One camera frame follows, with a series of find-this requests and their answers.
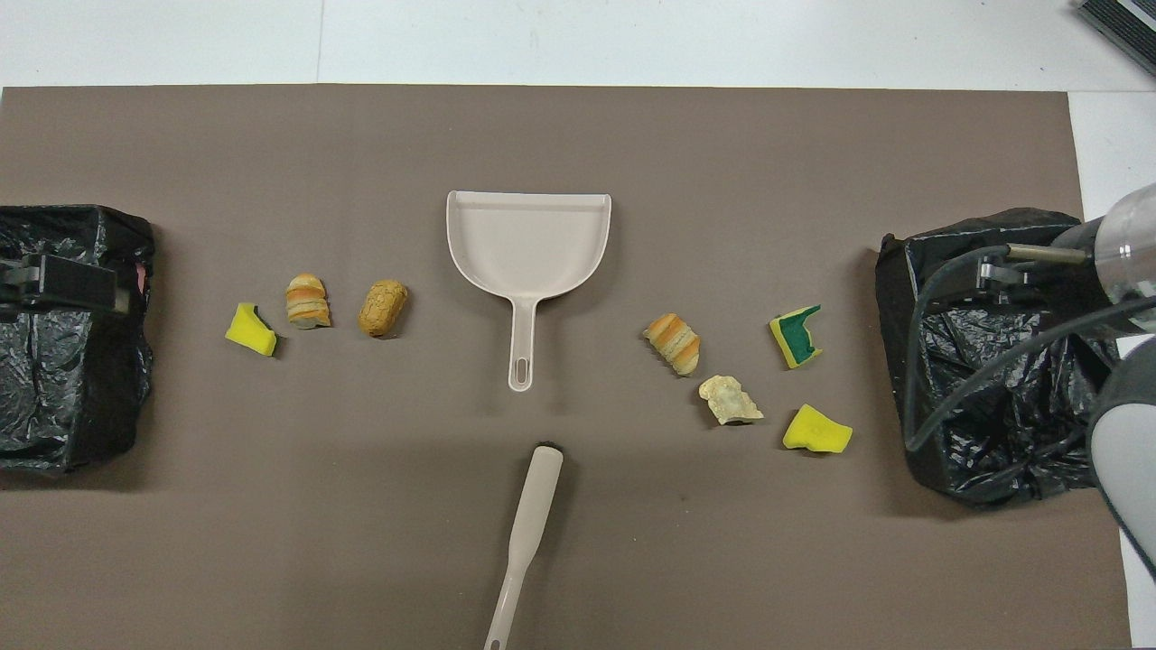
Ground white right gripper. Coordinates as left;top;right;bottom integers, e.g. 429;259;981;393
977;183;1156;330

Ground beige brush black bristles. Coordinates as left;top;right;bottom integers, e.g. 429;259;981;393
483;442;565;650

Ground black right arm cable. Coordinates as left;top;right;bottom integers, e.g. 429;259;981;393
906;242;1156;452

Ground striped croissant piece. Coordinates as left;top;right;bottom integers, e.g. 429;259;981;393
285;273;332;330
642;312;702;377

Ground black bag lined bin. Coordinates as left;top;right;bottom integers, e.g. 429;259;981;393
874;208;1143;508
0;204;156;477

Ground beige plastic dustpan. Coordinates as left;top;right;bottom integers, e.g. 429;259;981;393
446;190;612;394

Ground brown bread roll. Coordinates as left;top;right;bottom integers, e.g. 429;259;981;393
358;279;409;339

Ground green yellow sponge piece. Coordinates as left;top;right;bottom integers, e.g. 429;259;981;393
769;304;825;370

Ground brown table mat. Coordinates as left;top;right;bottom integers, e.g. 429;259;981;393
0;84;1134;650

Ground black ribbed device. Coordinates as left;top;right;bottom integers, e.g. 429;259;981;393
1075;0;1156;78

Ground pale bread piece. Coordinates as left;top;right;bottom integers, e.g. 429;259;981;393
698;374;765;426

